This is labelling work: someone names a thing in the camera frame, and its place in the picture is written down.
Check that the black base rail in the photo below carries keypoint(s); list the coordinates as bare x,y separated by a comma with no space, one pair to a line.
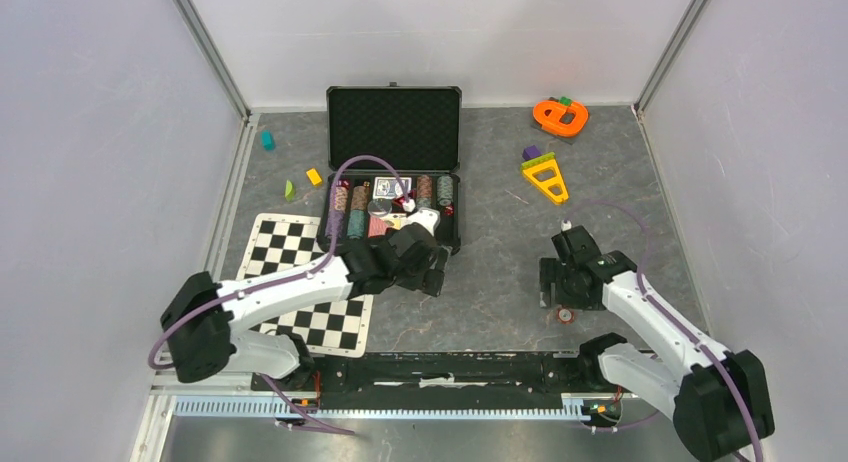
451,384

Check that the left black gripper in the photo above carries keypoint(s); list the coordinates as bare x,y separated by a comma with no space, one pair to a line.
431,280

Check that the clear round disc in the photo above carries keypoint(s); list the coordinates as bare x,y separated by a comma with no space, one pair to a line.
379,207

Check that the teal toy block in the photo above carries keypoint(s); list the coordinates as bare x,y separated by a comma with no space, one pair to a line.
267,140

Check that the purple poker chip roll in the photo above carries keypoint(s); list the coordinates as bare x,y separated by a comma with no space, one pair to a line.
335,223

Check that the black poker carrying case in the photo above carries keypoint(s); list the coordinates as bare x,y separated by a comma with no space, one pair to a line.
414,129

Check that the blue playing card deck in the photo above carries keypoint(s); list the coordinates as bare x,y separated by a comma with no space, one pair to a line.
390,187

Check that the brown poker chip roll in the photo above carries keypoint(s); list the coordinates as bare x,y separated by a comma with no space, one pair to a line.
424,191

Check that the purple toy block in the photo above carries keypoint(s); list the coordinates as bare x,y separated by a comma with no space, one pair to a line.
531,152

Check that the yellow triangle toy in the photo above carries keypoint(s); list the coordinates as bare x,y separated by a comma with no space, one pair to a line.
544,174

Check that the red playing card deck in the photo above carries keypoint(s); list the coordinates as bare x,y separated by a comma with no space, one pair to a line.
379,226

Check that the black white chessboard mat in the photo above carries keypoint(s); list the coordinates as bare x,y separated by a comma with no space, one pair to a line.
280,241

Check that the teal poker chip roll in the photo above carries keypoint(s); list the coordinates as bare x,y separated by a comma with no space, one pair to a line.
357,224

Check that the grey green chip roll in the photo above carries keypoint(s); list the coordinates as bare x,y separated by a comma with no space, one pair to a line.
445,190

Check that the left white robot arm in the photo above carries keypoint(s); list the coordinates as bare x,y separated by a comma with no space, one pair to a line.
208,327

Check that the green half-round block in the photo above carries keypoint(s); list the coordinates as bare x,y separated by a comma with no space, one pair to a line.
290,191

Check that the yellow toy block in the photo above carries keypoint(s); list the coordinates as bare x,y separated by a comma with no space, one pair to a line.
314,177

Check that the orange toy track piece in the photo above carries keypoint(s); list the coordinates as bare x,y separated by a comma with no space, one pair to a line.
561,117

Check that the brown 100 chip roll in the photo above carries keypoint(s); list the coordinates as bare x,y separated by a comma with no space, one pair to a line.
360,198

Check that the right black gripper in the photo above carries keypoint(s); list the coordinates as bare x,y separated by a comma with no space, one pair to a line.
551,270

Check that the pink brown chip roll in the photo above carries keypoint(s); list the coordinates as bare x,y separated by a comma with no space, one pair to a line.
339,197

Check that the red white poker chip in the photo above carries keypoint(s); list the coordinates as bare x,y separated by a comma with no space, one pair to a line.
565,316

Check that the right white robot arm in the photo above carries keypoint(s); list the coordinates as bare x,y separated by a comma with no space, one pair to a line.
717,400

